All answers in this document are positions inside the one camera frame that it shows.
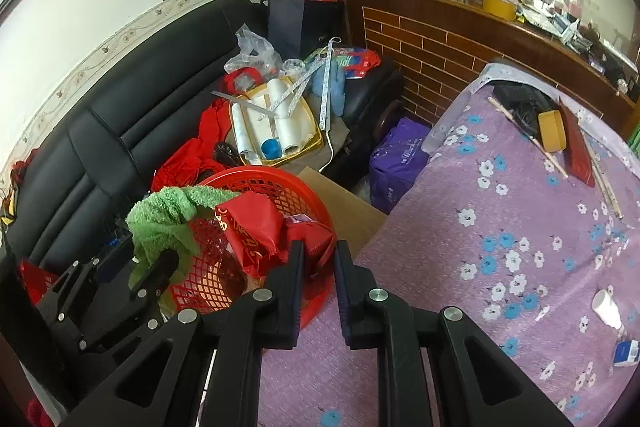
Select metal square ruler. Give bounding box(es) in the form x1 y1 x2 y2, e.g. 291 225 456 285
211 89 279 116

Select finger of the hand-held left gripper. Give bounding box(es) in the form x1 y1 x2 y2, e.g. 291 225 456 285
129 249 181 305
35 257 109 316

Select yellow tray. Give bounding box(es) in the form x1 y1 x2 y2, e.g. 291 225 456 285
229 77 324 168

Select yellow box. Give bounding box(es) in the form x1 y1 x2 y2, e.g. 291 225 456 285
482 0 519 20

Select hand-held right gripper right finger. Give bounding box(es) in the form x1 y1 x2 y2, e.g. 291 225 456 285
333 239 576 427

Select red cloth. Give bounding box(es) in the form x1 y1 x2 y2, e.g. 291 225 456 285
150 102 237 194

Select navy paper bag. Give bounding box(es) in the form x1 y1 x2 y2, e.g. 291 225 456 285
260 0 347 61

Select white measuring strip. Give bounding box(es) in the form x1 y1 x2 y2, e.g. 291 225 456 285
272 37 344 132

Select blue cloth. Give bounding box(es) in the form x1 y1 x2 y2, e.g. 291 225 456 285
312 62 349 116

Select purple shopping bag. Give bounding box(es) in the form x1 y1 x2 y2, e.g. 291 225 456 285
369 117 434 214

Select red round container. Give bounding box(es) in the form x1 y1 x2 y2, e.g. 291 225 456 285
222 67 262 96

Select wooden counter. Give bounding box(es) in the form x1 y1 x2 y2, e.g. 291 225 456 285
332 0 640 142

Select black bag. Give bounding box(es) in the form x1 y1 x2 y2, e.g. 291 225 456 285
492 84 553 140

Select wooden stick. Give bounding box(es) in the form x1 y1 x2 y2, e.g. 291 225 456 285
597 162 625 221
487 96 571 180
589 151 619 218

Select white plastic bottle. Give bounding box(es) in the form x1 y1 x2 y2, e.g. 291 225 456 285
591 289 624 332

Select clear plastic bag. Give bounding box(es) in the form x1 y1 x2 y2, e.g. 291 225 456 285
223 24 282 76

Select small blue and white box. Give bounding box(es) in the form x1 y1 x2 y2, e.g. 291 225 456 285
612 339 640 368

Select green towel cloth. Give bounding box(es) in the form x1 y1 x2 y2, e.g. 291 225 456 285
125 186 242 289

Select red cloth bag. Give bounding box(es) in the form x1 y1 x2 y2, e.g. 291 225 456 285
214 193 337 280

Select white paper roll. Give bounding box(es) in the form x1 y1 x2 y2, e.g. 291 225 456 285
231 103 265 156
266 79 301 156

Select flat dark red box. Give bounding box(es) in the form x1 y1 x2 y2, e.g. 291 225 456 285
557 97 597 188

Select red mesh plastic basket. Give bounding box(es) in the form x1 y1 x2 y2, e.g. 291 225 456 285
167 166 337 339

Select purple floral tablecloth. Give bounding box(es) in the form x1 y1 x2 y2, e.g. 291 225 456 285
200 62 640 427

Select brown cardboard box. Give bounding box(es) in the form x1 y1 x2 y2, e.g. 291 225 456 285
297 167 387 258

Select red printed bag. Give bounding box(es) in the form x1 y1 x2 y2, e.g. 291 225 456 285
334 47 382 80

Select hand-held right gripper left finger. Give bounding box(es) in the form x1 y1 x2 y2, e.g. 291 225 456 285
62 239 307 427

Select black leather sofa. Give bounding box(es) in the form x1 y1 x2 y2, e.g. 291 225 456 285
0 0 405 268

